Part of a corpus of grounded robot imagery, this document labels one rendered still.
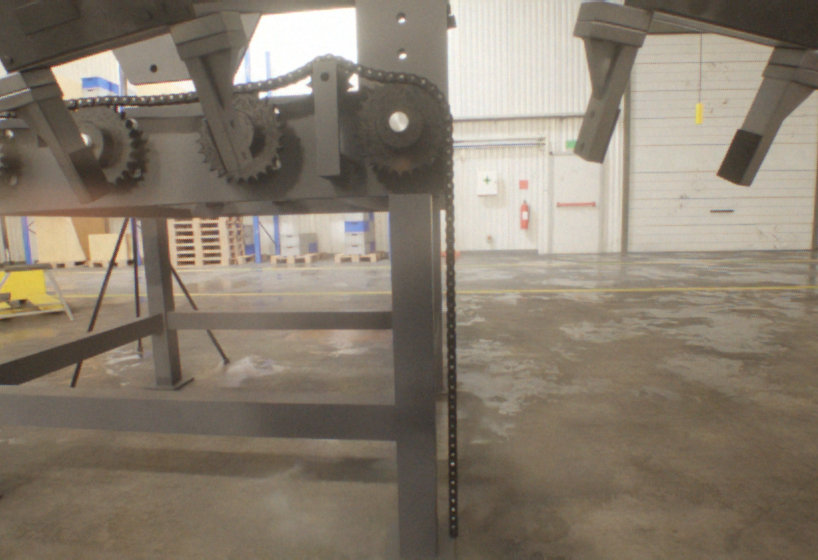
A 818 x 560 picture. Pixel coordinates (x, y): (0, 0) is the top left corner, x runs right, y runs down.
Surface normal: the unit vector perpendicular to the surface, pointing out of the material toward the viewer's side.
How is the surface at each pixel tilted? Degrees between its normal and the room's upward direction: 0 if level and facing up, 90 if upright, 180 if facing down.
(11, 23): 113
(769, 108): 82
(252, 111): 90
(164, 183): 90
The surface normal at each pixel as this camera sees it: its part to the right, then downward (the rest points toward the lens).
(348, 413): -0.09, 0.12
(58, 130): 0.98, -0.14
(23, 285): 0.74, 0.07
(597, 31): 0.07, 0.51
